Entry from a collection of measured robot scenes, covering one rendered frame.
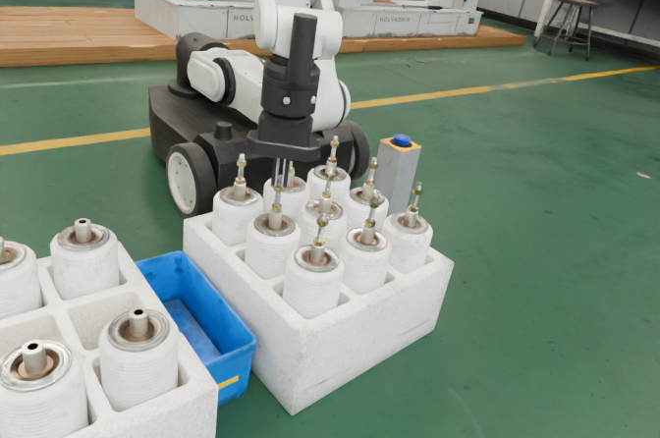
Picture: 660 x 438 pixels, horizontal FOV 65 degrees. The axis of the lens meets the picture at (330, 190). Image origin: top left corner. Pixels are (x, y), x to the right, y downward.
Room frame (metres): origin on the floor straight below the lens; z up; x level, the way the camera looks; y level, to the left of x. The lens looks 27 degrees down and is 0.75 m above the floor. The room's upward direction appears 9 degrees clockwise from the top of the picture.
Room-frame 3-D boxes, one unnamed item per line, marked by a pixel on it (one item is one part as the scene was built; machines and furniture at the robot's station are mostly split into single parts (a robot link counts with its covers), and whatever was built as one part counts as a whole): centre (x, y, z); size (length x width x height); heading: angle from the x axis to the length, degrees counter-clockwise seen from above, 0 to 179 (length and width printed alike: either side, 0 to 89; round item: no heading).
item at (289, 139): (0.79, 0.09, 0.46); 0.13 x 0.10 x 0.12; 92
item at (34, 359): (0.42, 0.30, 0.26); 0.02 x 0.02 x 0.03
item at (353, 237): (0.80, -0.08, 0.25); 0.08 x 0.08 x 0.01
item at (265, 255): (0.80, 0.09, 0.16); 0.10 x 0.10 x 0.18
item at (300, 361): (0.88, 0.00, 0.09); 0.39 x 0.39 x 0.18; 45
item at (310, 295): (0.71, 0.00, 0.16); 0.10 x 0.10 x 0.18
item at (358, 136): (1.55, -0.02, 0.10); 0.20 x 0.05 x 0.20; 44
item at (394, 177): (1.14, -0.14, 0.16); 0.07 x 0.07 x 0.31; 45
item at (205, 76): (1.57, 0.36, 0.28); 0.21 x 0.20 x 0.13; 44
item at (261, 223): (0.80, 0.09, 0.25); 0.08 x 0.08 x 0.01
